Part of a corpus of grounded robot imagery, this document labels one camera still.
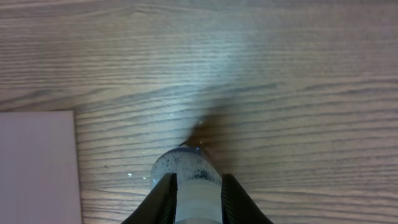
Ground white cardboard box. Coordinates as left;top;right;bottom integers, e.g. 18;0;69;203
1;111;82;224

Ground clear bottle with dark liquid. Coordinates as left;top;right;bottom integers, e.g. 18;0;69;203
150;145;222;223

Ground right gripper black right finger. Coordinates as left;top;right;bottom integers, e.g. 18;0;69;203
221;174;273;224

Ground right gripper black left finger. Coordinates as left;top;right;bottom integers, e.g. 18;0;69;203
122;173;177;224

